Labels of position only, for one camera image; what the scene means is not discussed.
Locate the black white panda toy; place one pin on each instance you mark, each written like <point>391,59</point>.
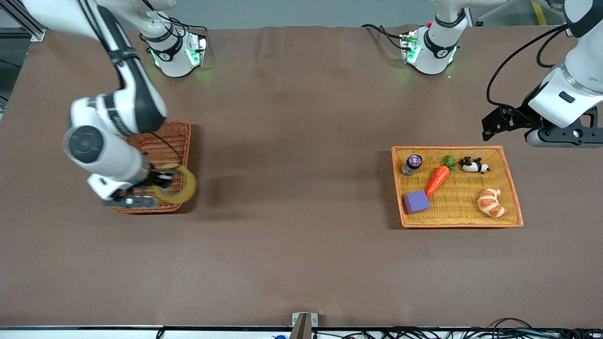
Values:
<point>473,165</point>

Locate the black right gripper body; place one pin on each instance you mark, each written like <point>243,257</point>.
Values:
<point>156,179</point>

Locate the yellow wicker basket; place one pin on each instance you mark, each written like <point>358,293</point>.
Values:
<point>506,188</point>

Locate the brown wicker basket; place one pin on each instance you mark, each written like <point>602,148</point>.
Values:
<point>174,136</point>

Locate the yellowish tape roll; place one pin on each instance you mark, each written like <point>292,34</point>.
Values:
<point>188,188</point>

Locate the aluminium frame profile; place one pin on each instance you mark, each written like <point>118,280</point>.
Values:
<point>35,33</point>

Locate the metal bracket with post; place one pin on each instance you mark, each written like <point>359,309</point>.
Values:
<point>304,327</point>

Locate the small bottle blue cap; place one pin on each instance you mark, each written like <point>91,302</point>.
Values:
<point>411,165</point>

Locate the brown table cloth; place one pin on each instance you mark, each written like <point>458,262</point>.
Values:
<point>301,259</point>

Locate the toy croissant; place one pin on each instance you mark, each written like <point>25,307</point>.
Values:
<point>490,202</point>

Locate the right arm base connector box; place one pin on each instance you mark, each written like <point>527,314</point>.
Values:
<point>200,47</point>

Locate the purple cube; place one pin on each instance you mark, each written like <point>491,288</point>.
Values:
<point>416,202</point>

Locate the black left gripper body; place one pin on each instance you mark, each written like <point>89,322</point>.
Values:
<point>522,118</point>

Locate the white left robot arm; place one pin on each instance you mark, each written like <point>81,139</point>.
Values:
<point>574,89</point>

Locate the orange toy carrot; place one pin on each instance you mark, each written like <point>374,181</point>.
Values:
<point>438,179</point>

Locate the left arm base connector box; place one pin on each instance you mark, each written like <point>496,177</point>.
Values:
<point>410,47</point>

